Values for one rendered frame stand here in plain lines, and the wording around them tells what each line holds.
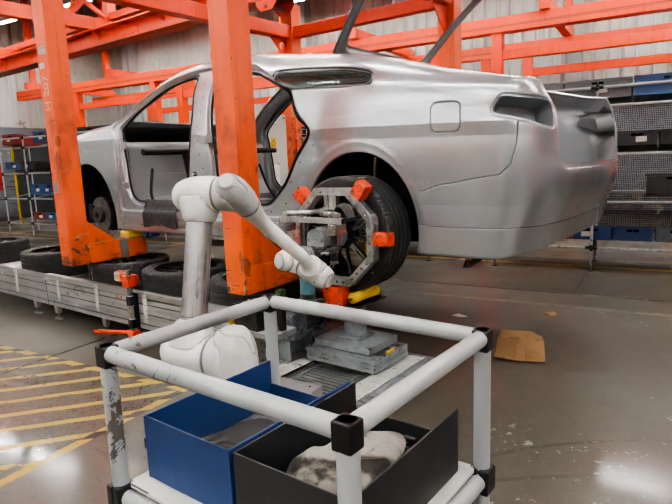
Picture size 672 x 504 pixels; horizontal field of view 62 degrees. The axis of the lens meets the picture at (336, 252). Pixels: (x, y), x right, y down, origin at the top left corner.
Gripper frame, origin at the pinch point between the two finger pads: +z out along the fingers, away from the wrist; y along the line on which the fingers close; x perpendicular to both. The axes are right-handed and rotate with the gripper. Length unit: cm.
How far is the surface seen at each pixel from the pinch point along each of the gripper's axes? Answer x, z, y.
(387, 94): 78, 47, 5
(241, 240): 1, -6, -61
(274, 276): -24, 18, -60
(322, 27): 183, 271, -212
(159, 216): 5, 45, -208
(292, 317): -45, 10, -40
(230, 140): 57, -6, -64
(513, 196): 23, 48, 75
